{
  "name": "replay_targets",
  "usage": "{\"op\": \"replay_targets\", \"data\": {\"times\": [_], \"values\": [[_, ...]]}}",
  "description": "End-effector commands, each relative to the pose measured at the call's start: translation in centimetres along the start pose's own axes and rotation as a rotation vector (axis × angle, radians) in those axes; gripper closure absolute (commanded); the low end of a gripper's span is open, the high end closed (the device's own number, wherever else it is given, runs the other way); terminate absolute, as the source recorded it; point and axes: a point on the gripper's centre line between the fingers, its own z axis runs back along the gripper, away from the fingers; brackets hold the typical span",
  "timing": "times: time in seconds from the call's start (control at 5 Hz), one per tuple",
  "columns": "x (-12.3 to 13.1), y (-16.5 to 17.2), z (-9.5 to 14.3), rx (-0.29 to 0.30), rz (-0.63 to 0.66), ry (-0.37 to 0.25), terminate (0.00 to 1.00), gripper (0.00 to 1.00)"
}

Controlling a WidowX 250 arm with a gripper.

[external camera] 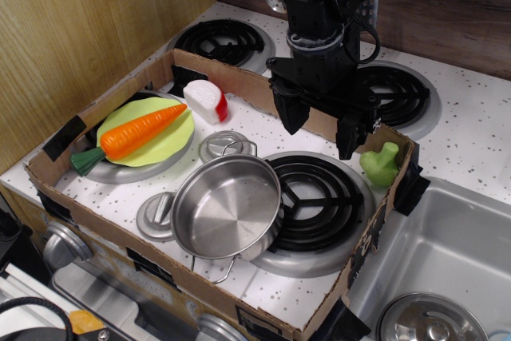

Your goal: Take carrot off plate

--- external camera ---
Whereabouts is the silver bottom stove knob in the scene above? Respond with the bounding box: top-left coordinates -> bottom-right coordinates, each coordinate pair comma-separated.
195,313 -> 248,341

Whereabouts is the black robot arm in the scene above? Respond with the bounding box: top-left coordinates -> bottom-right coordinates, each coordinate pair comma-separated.
266,0 -> 381,160

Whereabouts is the steel lid in sink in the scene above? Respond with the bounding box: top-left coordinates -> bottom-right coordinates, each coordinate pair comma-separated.
375,292 -> 489,340

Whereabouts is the stainless steel pot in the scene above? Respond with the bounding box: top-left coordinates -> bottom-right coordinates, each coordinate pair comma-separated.
170,153 -> 284,263

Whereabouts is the back right black burner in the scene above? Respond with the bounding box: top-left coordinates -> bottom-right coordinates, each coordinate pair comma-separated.
357,60 -> 442,141

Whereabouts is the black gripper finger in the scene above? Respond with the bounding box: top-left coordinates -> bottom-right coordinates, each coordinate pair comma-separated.
335,111 -> 368,160
273,91 -> 310,135

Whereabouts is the front left burner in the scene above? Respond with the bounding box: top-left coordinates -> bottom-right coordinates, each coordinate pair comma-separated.
85,91 -> 194,184

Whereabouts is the back left black burner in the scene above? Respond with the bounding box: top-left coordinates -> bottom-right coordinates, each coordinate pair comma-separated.
167,19 -> 275,74

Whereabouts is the orange toy carrot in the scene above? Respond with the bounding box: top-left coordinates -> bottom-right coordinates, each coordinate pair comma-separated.
69,104 -> 188,176

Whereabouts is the silver stove knob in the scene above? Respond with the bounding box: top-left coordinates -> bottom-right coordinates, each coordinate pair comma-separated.
195,313 -> 248,341
43,221 -> 93,270

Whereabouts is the black cable bottom left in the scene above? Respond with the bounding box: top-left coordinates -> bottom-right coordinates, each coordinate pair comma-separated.
0,296 -> 75,341

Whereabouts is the cardboard fence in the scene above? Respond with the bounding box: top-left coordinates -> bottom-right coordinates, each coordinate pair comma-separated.
26,50 -> 422,340

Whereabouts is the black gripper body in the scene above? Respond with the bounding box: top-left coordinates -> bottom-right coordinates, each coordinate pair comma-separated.
266,39 -> 379,122

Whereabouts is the light green plate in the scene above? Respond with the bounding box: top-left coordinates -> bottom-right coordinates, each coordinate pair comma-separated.
97,97 -> 195,168

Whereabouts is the silver knob left of pot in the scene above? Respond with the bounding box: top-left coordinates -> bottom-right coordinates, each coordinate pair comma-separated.
136,192 -> 176,242

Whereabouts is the white red toy cheese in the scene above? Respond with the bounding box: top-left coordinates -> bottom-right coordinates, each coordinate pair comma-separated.
183,80 -> 228,125

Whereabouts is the grey toy sink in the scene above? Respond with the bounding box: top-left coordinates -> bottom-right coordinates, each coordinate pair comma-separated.
348,178 -> 510,340

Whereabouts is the silver front stove knob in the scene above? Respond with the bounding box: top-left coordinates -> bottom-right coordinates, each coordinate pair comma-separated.
43,221 -> 93,270

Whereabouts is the green toy broccoli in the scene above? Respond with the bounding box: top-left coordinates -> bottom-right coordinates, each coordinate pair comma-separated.
359,142 -> 399,187

